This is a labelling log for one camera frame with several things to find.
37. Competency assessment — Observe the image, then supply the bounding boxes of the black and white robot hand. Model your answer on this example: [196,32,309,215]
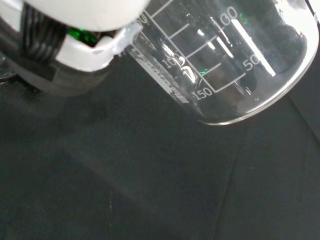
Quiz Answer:
[0,0,151,98]

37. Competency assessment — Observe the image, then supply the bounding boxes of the black bench cloth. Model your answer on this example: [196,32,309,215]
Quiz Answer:
[0,14,320,240]

